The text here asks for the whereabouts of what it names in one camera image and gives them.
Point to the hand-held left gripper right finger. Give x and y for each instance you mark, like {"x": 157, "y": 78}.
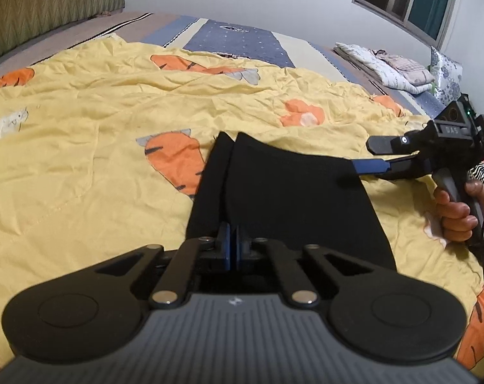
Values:
{"x": 239, "y": 250}

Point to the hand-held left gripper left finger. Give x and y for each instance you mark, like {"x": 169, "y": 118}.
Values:
{"x": 226, "y": 248}

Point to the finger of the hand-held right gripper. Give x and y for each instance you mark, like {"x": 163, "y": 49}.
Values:
{"x": 386, "y": 144}
{"x": 370, "y": 164}

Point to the black pants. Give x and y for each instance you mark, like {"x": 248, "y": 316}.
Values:
{"x": 298, "y": 200}

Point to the person's right hand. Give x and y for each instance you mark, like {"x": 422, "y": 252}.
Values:
{"x": 453, "y": 216}

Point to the black white striped cloth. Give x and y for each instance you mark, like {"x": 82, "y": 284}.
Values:
{"x": 481, "y": 170}

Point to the blue floral pillow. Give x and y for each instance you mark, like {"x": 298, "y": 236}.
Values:
{"x": 445, "y": 72}

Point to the white floral folded quilt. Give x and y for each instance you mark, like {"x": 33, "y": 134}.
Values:
{"x": 370, "y": 66}

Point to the pink plaid folded cloth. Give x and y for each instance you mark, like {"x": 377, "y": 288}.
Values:
{"x": 406, "y": 66}

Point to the sliding window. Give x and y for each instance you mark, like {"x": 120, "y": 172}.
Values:
{"x": 426, "y": 4}

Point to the yellow carrot print blanket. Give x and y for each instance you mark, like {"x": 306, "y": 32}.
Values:
{"x": 86, "y": 128}

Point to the olive padded headboard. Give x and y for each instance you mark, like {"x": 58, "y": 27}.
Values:
{"x": 46, "y": 4}

